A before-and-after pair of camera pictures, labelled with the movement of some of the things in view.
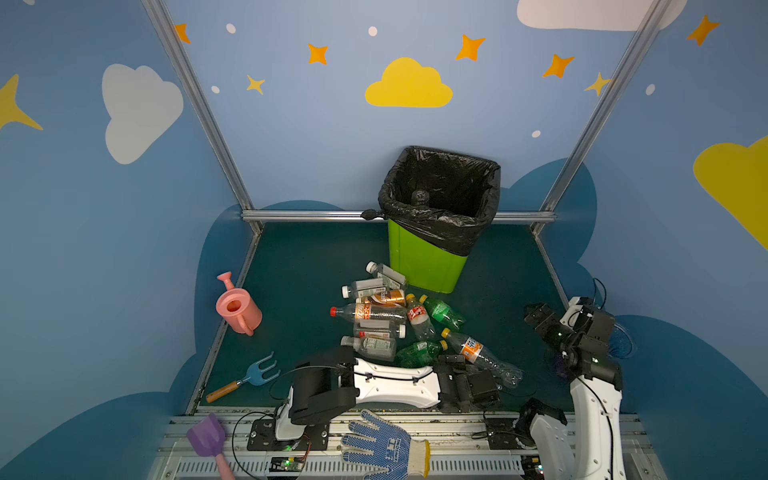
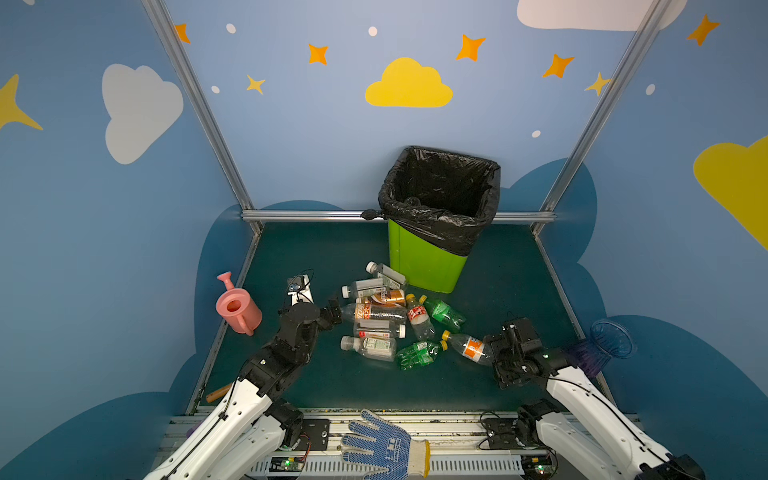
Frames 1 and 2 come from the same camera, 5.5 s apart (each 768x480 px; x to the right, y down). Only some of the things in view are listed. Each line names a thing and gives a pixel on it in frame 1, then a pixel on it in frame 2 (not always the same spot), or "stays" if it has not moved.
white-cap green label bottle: [382, 349] stays
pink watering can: [238, 308] stays
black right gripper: [549, 327] → [501, 351]
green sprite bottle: [442, 312] stays
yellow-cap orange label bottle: [474, 352] stays
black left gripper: [491, 391] → [324, 312]
